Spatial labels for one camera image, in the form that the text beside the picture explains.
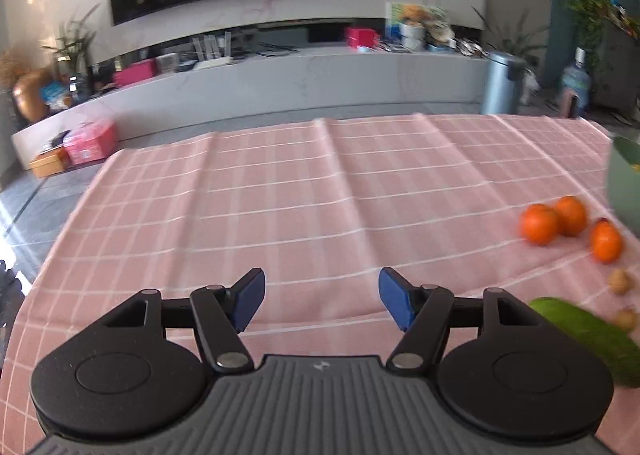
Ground white plastic bag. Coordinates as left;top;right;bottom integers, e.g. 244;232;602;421
519;71;539;106

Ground green cucumber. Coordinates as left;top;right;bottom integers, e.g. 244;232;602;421
528;297;640;390

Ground grey pedal trash can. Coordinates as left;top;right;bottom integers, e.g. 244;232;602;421
480;52;527;116

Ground orange mandarin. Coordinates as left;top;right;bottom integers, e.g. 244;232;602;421
589;222;624;264
552;195;588;238
519;204;560;247

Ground thin leaf potted plant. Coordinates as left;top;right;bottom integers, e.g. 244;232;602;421
42;4;102;72

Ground grey drawer cabinet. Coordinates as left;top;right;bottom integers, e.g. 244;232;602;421
595;19;640;122

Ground blue water jug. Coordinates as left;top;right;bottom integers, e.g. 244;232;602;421
559;47;594;118

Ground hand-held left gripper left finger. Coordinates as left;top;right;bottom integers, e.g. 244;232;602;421
100;268;266;373

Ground magenta flat box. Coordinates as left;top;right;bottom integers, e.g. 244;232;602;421
112;59;159;88

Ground orange cardboard box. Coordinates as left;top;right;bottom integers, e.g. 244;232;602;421
28;150;69;179

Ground blue snack bag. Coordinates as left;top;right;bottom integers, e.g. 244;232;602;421
40;84;71;108

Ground trailing green pothos plant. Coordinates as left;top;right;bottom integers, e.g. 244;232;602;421
562;0;622;76

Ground snake plant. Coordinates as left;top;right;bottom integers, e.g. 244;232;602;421
472;7;549;66

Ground small pink heater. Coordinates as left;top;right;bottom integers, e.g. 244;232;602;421
559;90;581;118

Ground pink storage box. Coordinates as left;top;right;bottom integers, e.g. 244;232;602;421
63;118;119;166

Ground dried flower bunch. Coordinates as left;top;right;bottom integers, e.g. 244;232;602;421
0;49;27;86

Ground copper round vase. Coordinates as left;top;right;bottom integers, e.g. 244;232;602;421
12;72;51;124

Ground pink checked tablecloth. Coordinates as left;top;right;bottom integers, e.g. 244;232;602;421
0;112;640;455

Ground grey marble television console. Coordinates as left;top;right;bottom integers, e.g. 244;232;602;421
11;46;493;170

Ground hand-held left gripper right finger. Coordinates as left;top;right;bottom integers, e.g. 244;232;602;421
378;267;544;371

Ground green bowl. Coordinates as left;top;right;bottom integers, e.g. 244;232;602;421
605;136;640;226

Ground teddy bear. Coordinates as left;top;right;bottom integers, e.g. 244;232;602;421
402;5;429;36

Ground red box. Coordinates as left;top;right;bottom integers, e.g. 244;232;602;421
344;26;381;50

